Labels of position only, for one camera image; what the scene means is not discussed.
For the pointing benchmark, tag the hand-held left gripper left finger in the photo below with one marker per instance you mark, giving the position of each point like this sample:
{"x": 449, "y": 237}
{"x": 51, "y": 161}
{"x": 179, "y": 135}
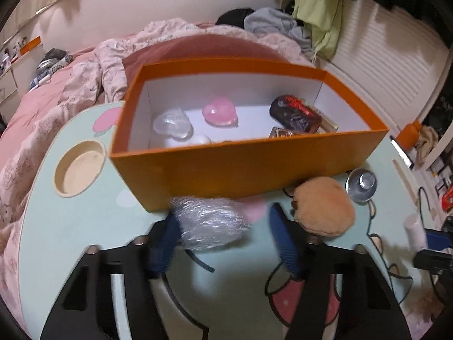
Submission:
{"x": 164, "y": 244}

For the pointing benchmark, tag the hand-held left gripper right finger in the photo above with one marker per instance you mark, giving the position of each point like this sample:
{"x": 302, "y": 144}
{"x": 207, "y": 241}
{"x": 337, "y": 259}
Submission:
{"x": 286, "y": 241}

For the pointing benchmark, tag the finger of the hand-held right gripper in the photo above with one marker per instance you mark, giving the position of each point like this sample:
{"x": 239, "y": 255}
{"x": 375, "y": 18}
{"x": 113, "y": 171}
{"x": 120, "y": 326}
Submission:
{"x": 431, "y": 260}
{"x": 439, "y": 239}

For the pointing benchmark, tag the white cream tube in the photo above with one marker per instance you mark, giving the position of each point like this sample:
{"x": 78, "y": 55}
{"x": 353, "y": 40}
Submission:
{"x": 416, "y": 232}

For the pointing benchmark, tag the clear bubble wrap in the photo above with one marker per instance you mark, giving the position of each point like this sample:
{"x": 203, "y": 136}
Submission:
{"x": 208, "y": 226}

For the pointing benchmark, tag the brown plush toy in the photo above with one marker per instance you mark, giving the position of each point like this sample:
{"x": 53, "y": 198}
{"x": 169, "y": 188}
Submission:
{"x": 322, "y": 205}

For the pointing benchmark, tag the orange cardboard box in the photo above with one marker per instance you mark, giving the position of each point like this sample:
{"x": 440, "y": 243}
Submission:
{"x": 230, "y": 170}

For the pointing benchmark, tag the silver metal cap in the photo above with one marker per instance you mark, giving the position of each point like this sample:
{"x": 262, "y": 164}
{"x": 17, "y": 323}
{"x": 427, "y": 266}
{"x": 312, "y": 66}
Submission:
{"x": 361, "y": 186}

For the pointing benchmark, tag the brown card box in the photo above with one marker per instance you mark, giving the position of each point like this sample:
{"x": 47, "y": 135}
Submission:
{"x": 286, "y": 132}

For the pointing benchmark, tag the clear heart-shaped jelly toy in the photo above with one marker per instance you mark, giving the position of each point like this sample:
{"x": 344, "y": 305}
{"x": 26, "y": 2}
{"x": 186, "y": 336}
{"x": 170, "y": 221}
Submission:
{"x": 173, "y": 124}

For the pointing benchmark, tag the dark packet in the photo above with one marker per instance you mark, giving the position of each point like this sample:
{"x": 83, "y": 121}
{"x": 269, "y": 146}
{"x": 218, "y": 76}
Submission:
{"x": 293, "y": 113}

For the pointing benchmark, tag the pink heart-shaped jelly toy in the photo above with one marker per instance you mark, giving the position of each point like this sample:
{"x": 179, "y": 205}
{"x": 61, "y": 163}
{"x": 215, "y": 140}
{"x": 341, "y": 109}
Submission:
{"x": 219, "y": 111}

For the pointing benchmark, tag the red packet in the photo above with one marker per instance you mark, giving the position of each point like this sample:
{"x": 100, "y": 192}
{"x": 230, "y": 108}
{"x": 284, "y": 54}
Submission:
{"x": 447, "y": 198}

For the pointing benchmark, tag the smartphone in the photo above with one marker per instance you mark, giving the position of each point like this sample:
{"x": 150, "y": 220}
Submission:
{"x": 401, "y": 150}

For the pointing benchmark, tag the beige cloth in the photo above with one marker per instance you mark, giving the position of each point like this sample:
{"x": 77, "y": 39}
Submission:
{"x": 426, "y": 141}

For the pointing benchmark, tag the orange bottle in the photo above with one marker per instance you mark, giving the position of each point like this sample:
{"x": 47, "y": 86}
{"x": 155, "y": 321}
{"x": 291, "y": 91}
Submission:
{"x": 408, "y": 136}

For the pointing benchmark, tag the pink floral duvet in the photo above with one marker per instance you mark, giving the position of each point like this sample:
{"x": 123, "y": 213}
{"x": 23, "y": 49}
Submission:
{"x": 42, "y": 113}

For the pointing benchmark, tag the white slatted panel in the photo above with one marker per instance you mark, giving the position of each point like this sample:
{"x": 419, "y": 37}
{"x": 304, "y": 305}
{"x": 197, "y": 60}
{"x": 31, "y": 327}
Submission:
{"x": 389, "y": 60}

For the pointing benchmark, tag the dark red pillow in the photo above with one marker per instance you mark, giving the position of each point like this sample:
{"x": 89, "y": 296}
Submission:
{"x": 212, "y": 47}

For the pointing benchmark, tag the patterned cloth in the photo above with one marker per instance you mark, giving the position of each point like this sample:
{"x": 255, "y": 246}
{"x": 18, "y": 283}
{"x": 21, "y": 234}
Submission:
{"x": 53, "y": 60}

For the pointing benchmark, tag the grey garment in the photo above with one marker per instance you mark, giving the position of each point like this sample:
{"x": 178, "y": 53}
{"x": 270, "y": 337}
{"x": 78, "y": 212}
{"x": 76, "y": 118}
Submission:
{"x": 269, "y": 21}

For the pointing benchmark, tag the white nightstand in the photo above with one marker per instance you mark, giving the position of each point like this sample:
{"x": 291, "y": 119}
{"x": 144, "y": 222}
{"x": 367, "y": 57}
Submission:
{"x": 7, "y": 86}

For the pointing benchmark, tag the black garment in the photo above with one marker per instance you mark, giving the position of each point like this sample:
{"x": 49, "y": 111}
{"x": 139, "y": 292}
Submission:
{"x": 231, "y": 17}

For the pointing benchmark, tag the yellow-green garment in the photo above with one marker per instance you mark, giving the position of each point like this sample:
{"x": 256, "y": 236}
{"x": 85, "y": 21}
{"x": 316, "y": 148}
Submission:
{"x": 318, "y": 10}

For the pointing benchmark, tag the small orange box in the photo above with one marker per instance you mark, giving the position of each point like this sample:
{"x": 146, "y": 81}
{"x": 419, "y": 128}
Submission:
{"x": 31, "y": 45}

